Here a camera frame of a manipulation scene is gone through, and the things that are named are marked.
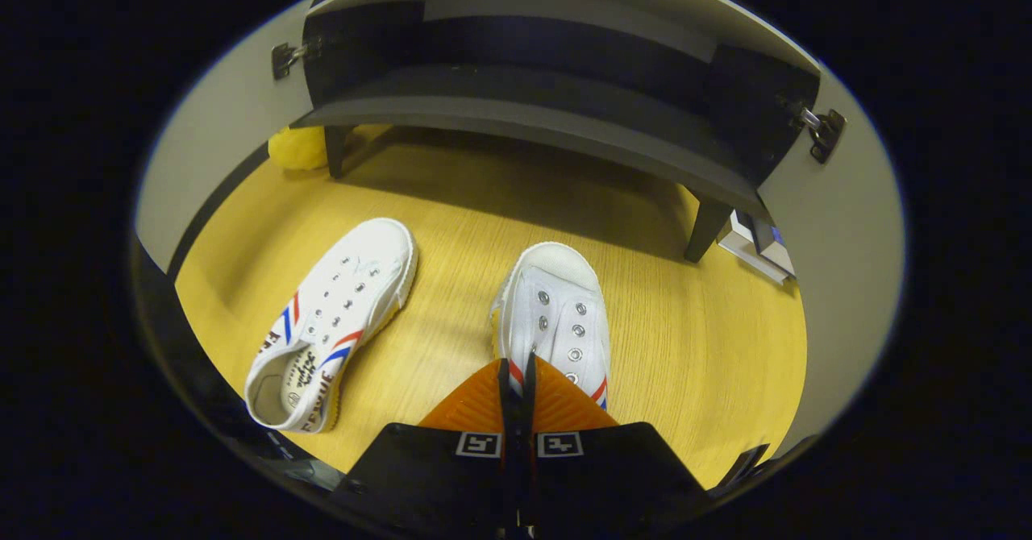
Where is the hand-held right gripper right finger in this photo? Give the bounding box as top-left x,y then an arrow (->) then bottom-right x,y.
519,354 -> 712,540

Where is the blue book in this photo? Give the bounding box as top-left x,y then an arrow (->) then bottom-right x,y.
750,211 -> 797,277

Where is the white book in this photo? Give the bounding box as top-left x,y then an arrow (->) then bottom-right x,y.
718,228 -> 788,285

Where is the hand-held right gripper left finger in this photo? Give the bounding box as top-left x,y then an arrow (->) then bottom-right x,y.
333,358 -> 518,540

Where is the white canvas shoe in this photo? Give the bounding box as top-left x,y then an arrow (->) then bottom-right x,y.
490,242 -> 610,412
244,218 -> 418,434

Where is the black table clamp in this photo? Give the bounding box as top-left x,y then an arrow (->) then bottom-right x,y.
716,443 -> 771,486

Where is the white shoe cabinet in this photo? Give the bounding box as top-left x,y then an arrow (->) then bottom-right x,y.
294,0 -> 823,265

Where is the yellow plush toy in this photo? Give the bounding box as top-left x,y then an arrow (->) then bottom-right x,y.
268,125 -> 328,172

